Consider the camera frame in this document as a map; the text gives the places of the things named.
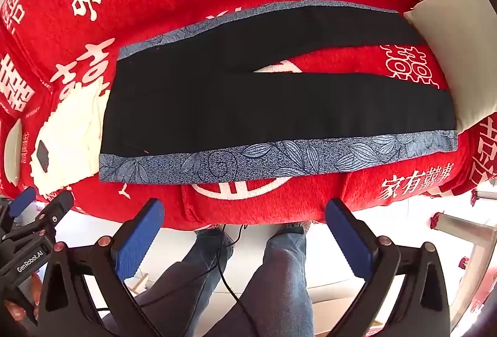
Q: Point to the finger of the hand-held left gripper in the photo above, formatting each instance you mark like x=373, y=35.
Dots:
x=23, y=200
x=56, y=207

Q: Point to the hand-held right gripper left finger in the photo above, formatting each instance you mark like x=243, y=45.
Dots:
x=139, y=236

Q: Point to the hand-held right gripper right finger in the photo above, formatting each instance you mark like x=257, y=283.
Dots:
x=345, y=236

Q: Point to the black pants with blue trim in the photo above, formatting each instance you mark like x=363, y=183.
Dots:
x=233, y=108

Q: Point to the person's left hand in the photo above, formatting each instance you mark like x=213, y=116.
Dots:
x=13, y=309

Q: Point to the person's left leg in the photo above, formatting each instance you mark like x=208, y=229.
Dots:
x=182, y=282

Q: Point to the person's leg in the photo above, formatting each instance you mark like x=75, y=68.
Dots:
x=271, y=282
x=182, y=282

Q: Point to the person's legs in jeans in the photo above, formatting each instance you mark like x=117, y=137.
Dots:
x=219, y=263

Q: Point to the person's right leg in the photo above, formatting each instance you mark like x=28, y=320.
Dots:
x=271, y=282

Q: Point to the white pillow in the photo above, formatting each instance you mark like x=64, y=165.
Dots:
x=458, y=50

